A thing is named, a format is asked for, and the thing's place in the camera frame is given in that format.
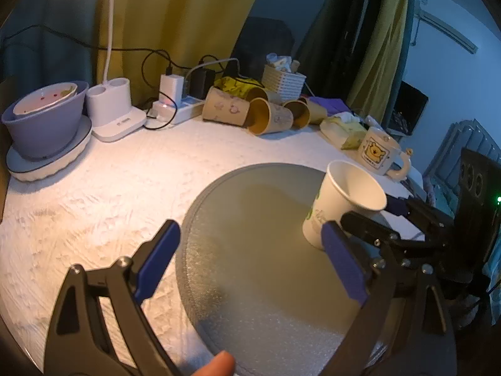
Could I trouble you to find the white paper cup green print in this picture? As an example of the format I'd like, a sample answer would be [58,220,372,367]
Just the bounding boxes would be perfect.
[302,159,387,250]

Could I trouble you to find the brown paper cup far right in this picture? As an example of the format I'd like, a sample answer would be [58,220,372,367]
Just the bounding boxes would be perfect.
[306,98,328,125]

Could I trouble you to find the brown paper cup open mouth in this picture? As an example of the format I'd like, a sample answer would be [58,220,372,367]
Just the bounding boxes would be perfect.
[283,100,311,130]

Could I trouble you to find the brown floral paper cup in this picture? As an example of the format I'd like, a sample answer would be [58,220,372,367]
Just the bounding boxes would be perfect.
[245,98,294,136]

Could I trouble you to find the brown paper cup behind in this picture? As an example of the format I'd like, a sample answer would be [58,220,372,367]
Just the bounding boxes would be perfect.
[245,86,283,105]

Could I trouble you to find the brown paper cup far left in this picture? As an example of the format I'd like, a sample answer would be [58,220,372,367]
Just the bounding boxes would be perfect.
[202,86,250,127]

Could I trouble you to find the person's fingertip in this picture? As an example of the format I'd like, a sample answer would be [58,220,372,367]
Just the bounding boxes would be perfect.
[192,351,236,376]

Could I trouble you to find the white bear ceramic mug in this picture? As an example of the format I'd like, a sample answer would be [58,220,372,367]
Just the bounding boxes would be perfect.
[356,127,411,182]

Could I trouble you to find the yellow tissue pack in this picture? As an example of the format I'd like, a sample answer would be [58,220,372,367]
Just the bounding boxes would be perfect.
[320,113,367,150]

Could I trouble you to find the purple cloth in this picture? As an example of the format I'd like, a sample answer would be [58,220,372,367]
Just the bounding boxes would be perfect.
[307,97,351,116]

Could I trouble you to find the round grey placemat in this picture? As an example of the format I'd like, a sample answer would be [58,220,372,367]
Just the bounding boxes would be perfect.
[176,163,359,375]

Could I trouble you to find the white textured tablecloth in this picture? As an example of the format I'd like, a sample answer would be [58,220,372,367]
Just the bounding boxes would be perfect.
[0,114,426,376]

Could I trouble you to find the white plastic basket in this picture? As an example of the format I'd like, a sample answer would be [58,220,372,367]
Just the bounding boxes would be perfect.
[261,65,307,102]

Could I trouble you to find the white round scale base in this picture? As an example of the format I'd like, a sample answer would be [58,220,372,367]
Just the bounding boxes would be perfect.
[5,114,94,183]

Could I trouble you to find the yellow plastic bag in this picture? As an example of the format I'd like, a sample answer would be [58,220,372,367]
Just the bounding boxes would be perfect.
[214,76,263,98]

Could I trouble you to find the purple bowl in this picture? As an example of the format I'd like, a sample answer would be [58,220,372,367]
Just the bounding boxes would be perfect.
[2,81,92,160]

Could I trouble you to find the white power strip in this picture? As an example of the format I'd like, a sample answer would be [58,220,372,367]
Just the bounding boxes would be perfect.
[144,96,204,130]

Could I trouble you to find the black power adapter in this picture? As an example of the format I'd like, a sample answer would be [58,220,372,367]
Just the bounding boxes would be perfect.
[189,68,216,100]

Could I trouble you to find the white desk lamp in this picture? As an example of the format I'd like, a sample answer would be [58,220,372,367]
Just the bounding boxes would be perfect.
[86,0,146,143]

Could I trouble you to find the white charger plug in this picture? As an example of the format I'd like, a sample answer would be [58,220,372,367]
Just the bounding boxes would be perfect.
[159,74,184,105]

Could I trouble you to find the white inner bowl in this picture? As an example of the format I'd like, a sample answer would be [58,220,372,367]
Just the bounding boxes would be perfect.
[13,82,77,117]

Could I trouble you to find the yellow curtain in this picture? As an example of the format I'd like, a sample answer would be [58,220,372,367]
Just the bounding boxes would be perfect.
[96,0,255,105]

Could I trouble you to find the black cable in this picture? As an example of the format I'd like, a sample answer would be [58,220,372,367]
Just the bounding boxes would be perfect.
[0,23,236,130]

